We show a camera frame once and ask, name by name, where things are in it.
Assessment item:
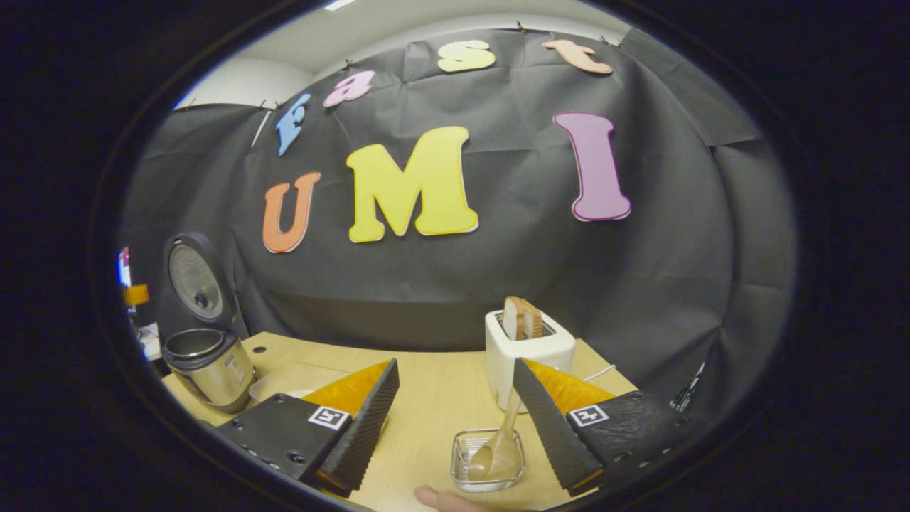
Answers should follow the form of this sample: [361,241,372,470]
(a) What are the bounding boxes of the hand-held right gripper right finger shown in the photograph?
[512,357,701,497]

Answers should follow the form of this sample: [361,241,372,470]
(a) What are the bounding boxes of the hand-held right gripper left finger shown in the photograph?
[217,358,401,497]

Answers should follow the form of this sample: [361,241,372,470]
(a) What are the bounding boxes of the wooden spoon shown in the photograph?
[467,388,523,481]

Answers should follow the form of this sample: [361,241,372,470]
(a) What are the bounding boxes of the metal wire chopstick holder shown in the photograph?
[450,428,527,494]

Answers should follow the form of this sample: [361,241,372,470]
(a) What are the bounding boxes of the black and silver rice cooker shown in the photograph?
[158,232,257,415]

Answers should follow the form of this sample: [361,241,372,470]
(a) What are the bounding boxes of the white toaster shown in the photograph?
[485,309,577,413]

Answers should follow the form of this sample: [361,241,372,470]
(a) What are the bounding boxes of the clear plastic container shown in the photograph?
[249,361,356,402]

